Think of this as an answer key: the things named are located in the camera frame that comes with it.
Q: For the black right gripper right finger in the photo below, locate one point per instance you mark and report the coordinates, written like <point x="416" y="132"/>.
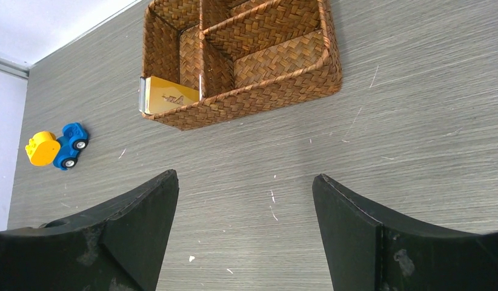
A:
<point x="369" y="246"/>

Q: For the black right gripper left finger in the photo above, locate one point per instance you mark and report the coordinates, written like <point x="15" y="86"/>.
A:
<point x="118" y="244"/>

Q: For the gold credit card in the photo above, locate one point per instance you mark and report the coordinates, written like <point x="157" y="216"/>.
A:
<point x="162" y="95"/>

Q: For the silver credit card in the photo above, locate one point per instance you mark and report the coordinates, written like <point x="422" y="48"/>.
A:
<point x="141" y="92"/>

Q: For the blue toy car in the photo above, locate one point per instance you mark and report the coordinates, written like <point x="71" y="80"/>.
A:
<point x="73" y="141"/>

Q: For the yellow toy block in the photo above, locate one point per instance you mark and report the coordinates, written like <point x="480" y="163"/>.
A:
<point x="42" y="148"/>

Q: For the woven wicker divided basket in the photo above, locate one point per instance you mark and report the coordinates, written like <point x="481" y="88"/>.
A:
<point x="244" y="57"/>

